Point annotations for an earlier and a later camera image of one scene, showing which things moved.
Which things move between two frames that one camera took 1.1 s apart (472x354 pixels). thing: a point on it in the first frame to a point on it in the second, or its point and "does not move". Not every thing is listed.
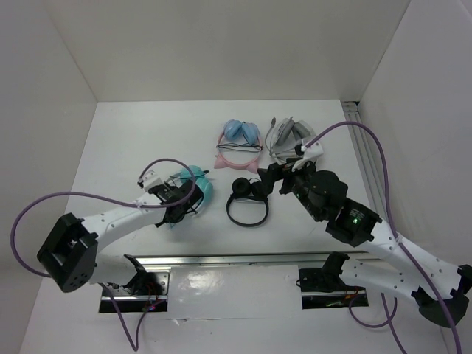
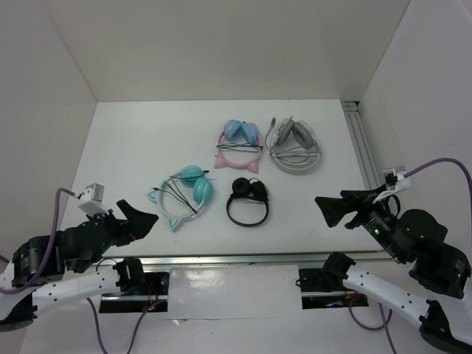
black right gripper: x=275 y=172 to x=330 y=207
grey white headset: x=282 y=141 does not move
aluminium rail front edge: x=257 y=259 does not move
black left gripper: x=160 y=223 to x=139 y=226
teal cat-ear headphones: x=198 y=175 does not move
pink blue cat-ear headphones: x=239 y=146 does not move
